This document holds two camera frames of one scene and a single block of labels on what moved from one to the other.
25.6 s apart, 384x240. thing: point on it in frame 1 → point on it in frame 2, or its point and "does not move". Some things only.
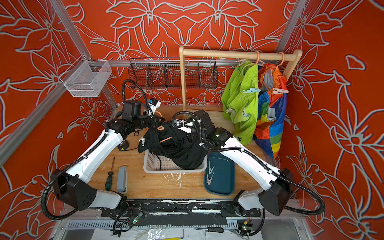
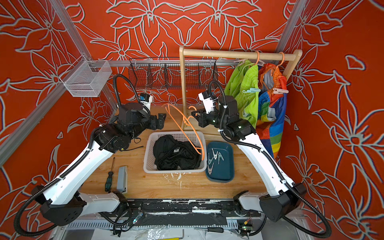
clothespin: (209, 180) → (210, 169)
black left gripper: (155, 120) does not move
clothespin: (210, 169) → (215, 156)
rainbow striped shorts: (272, 128) does not move
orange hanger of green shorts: (258, 57) does not move
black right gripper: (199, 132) → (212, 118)
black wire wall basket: (163, 73) does not move
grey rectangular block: (122, 179) does not move
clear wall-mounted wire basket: (83, 78) does not move
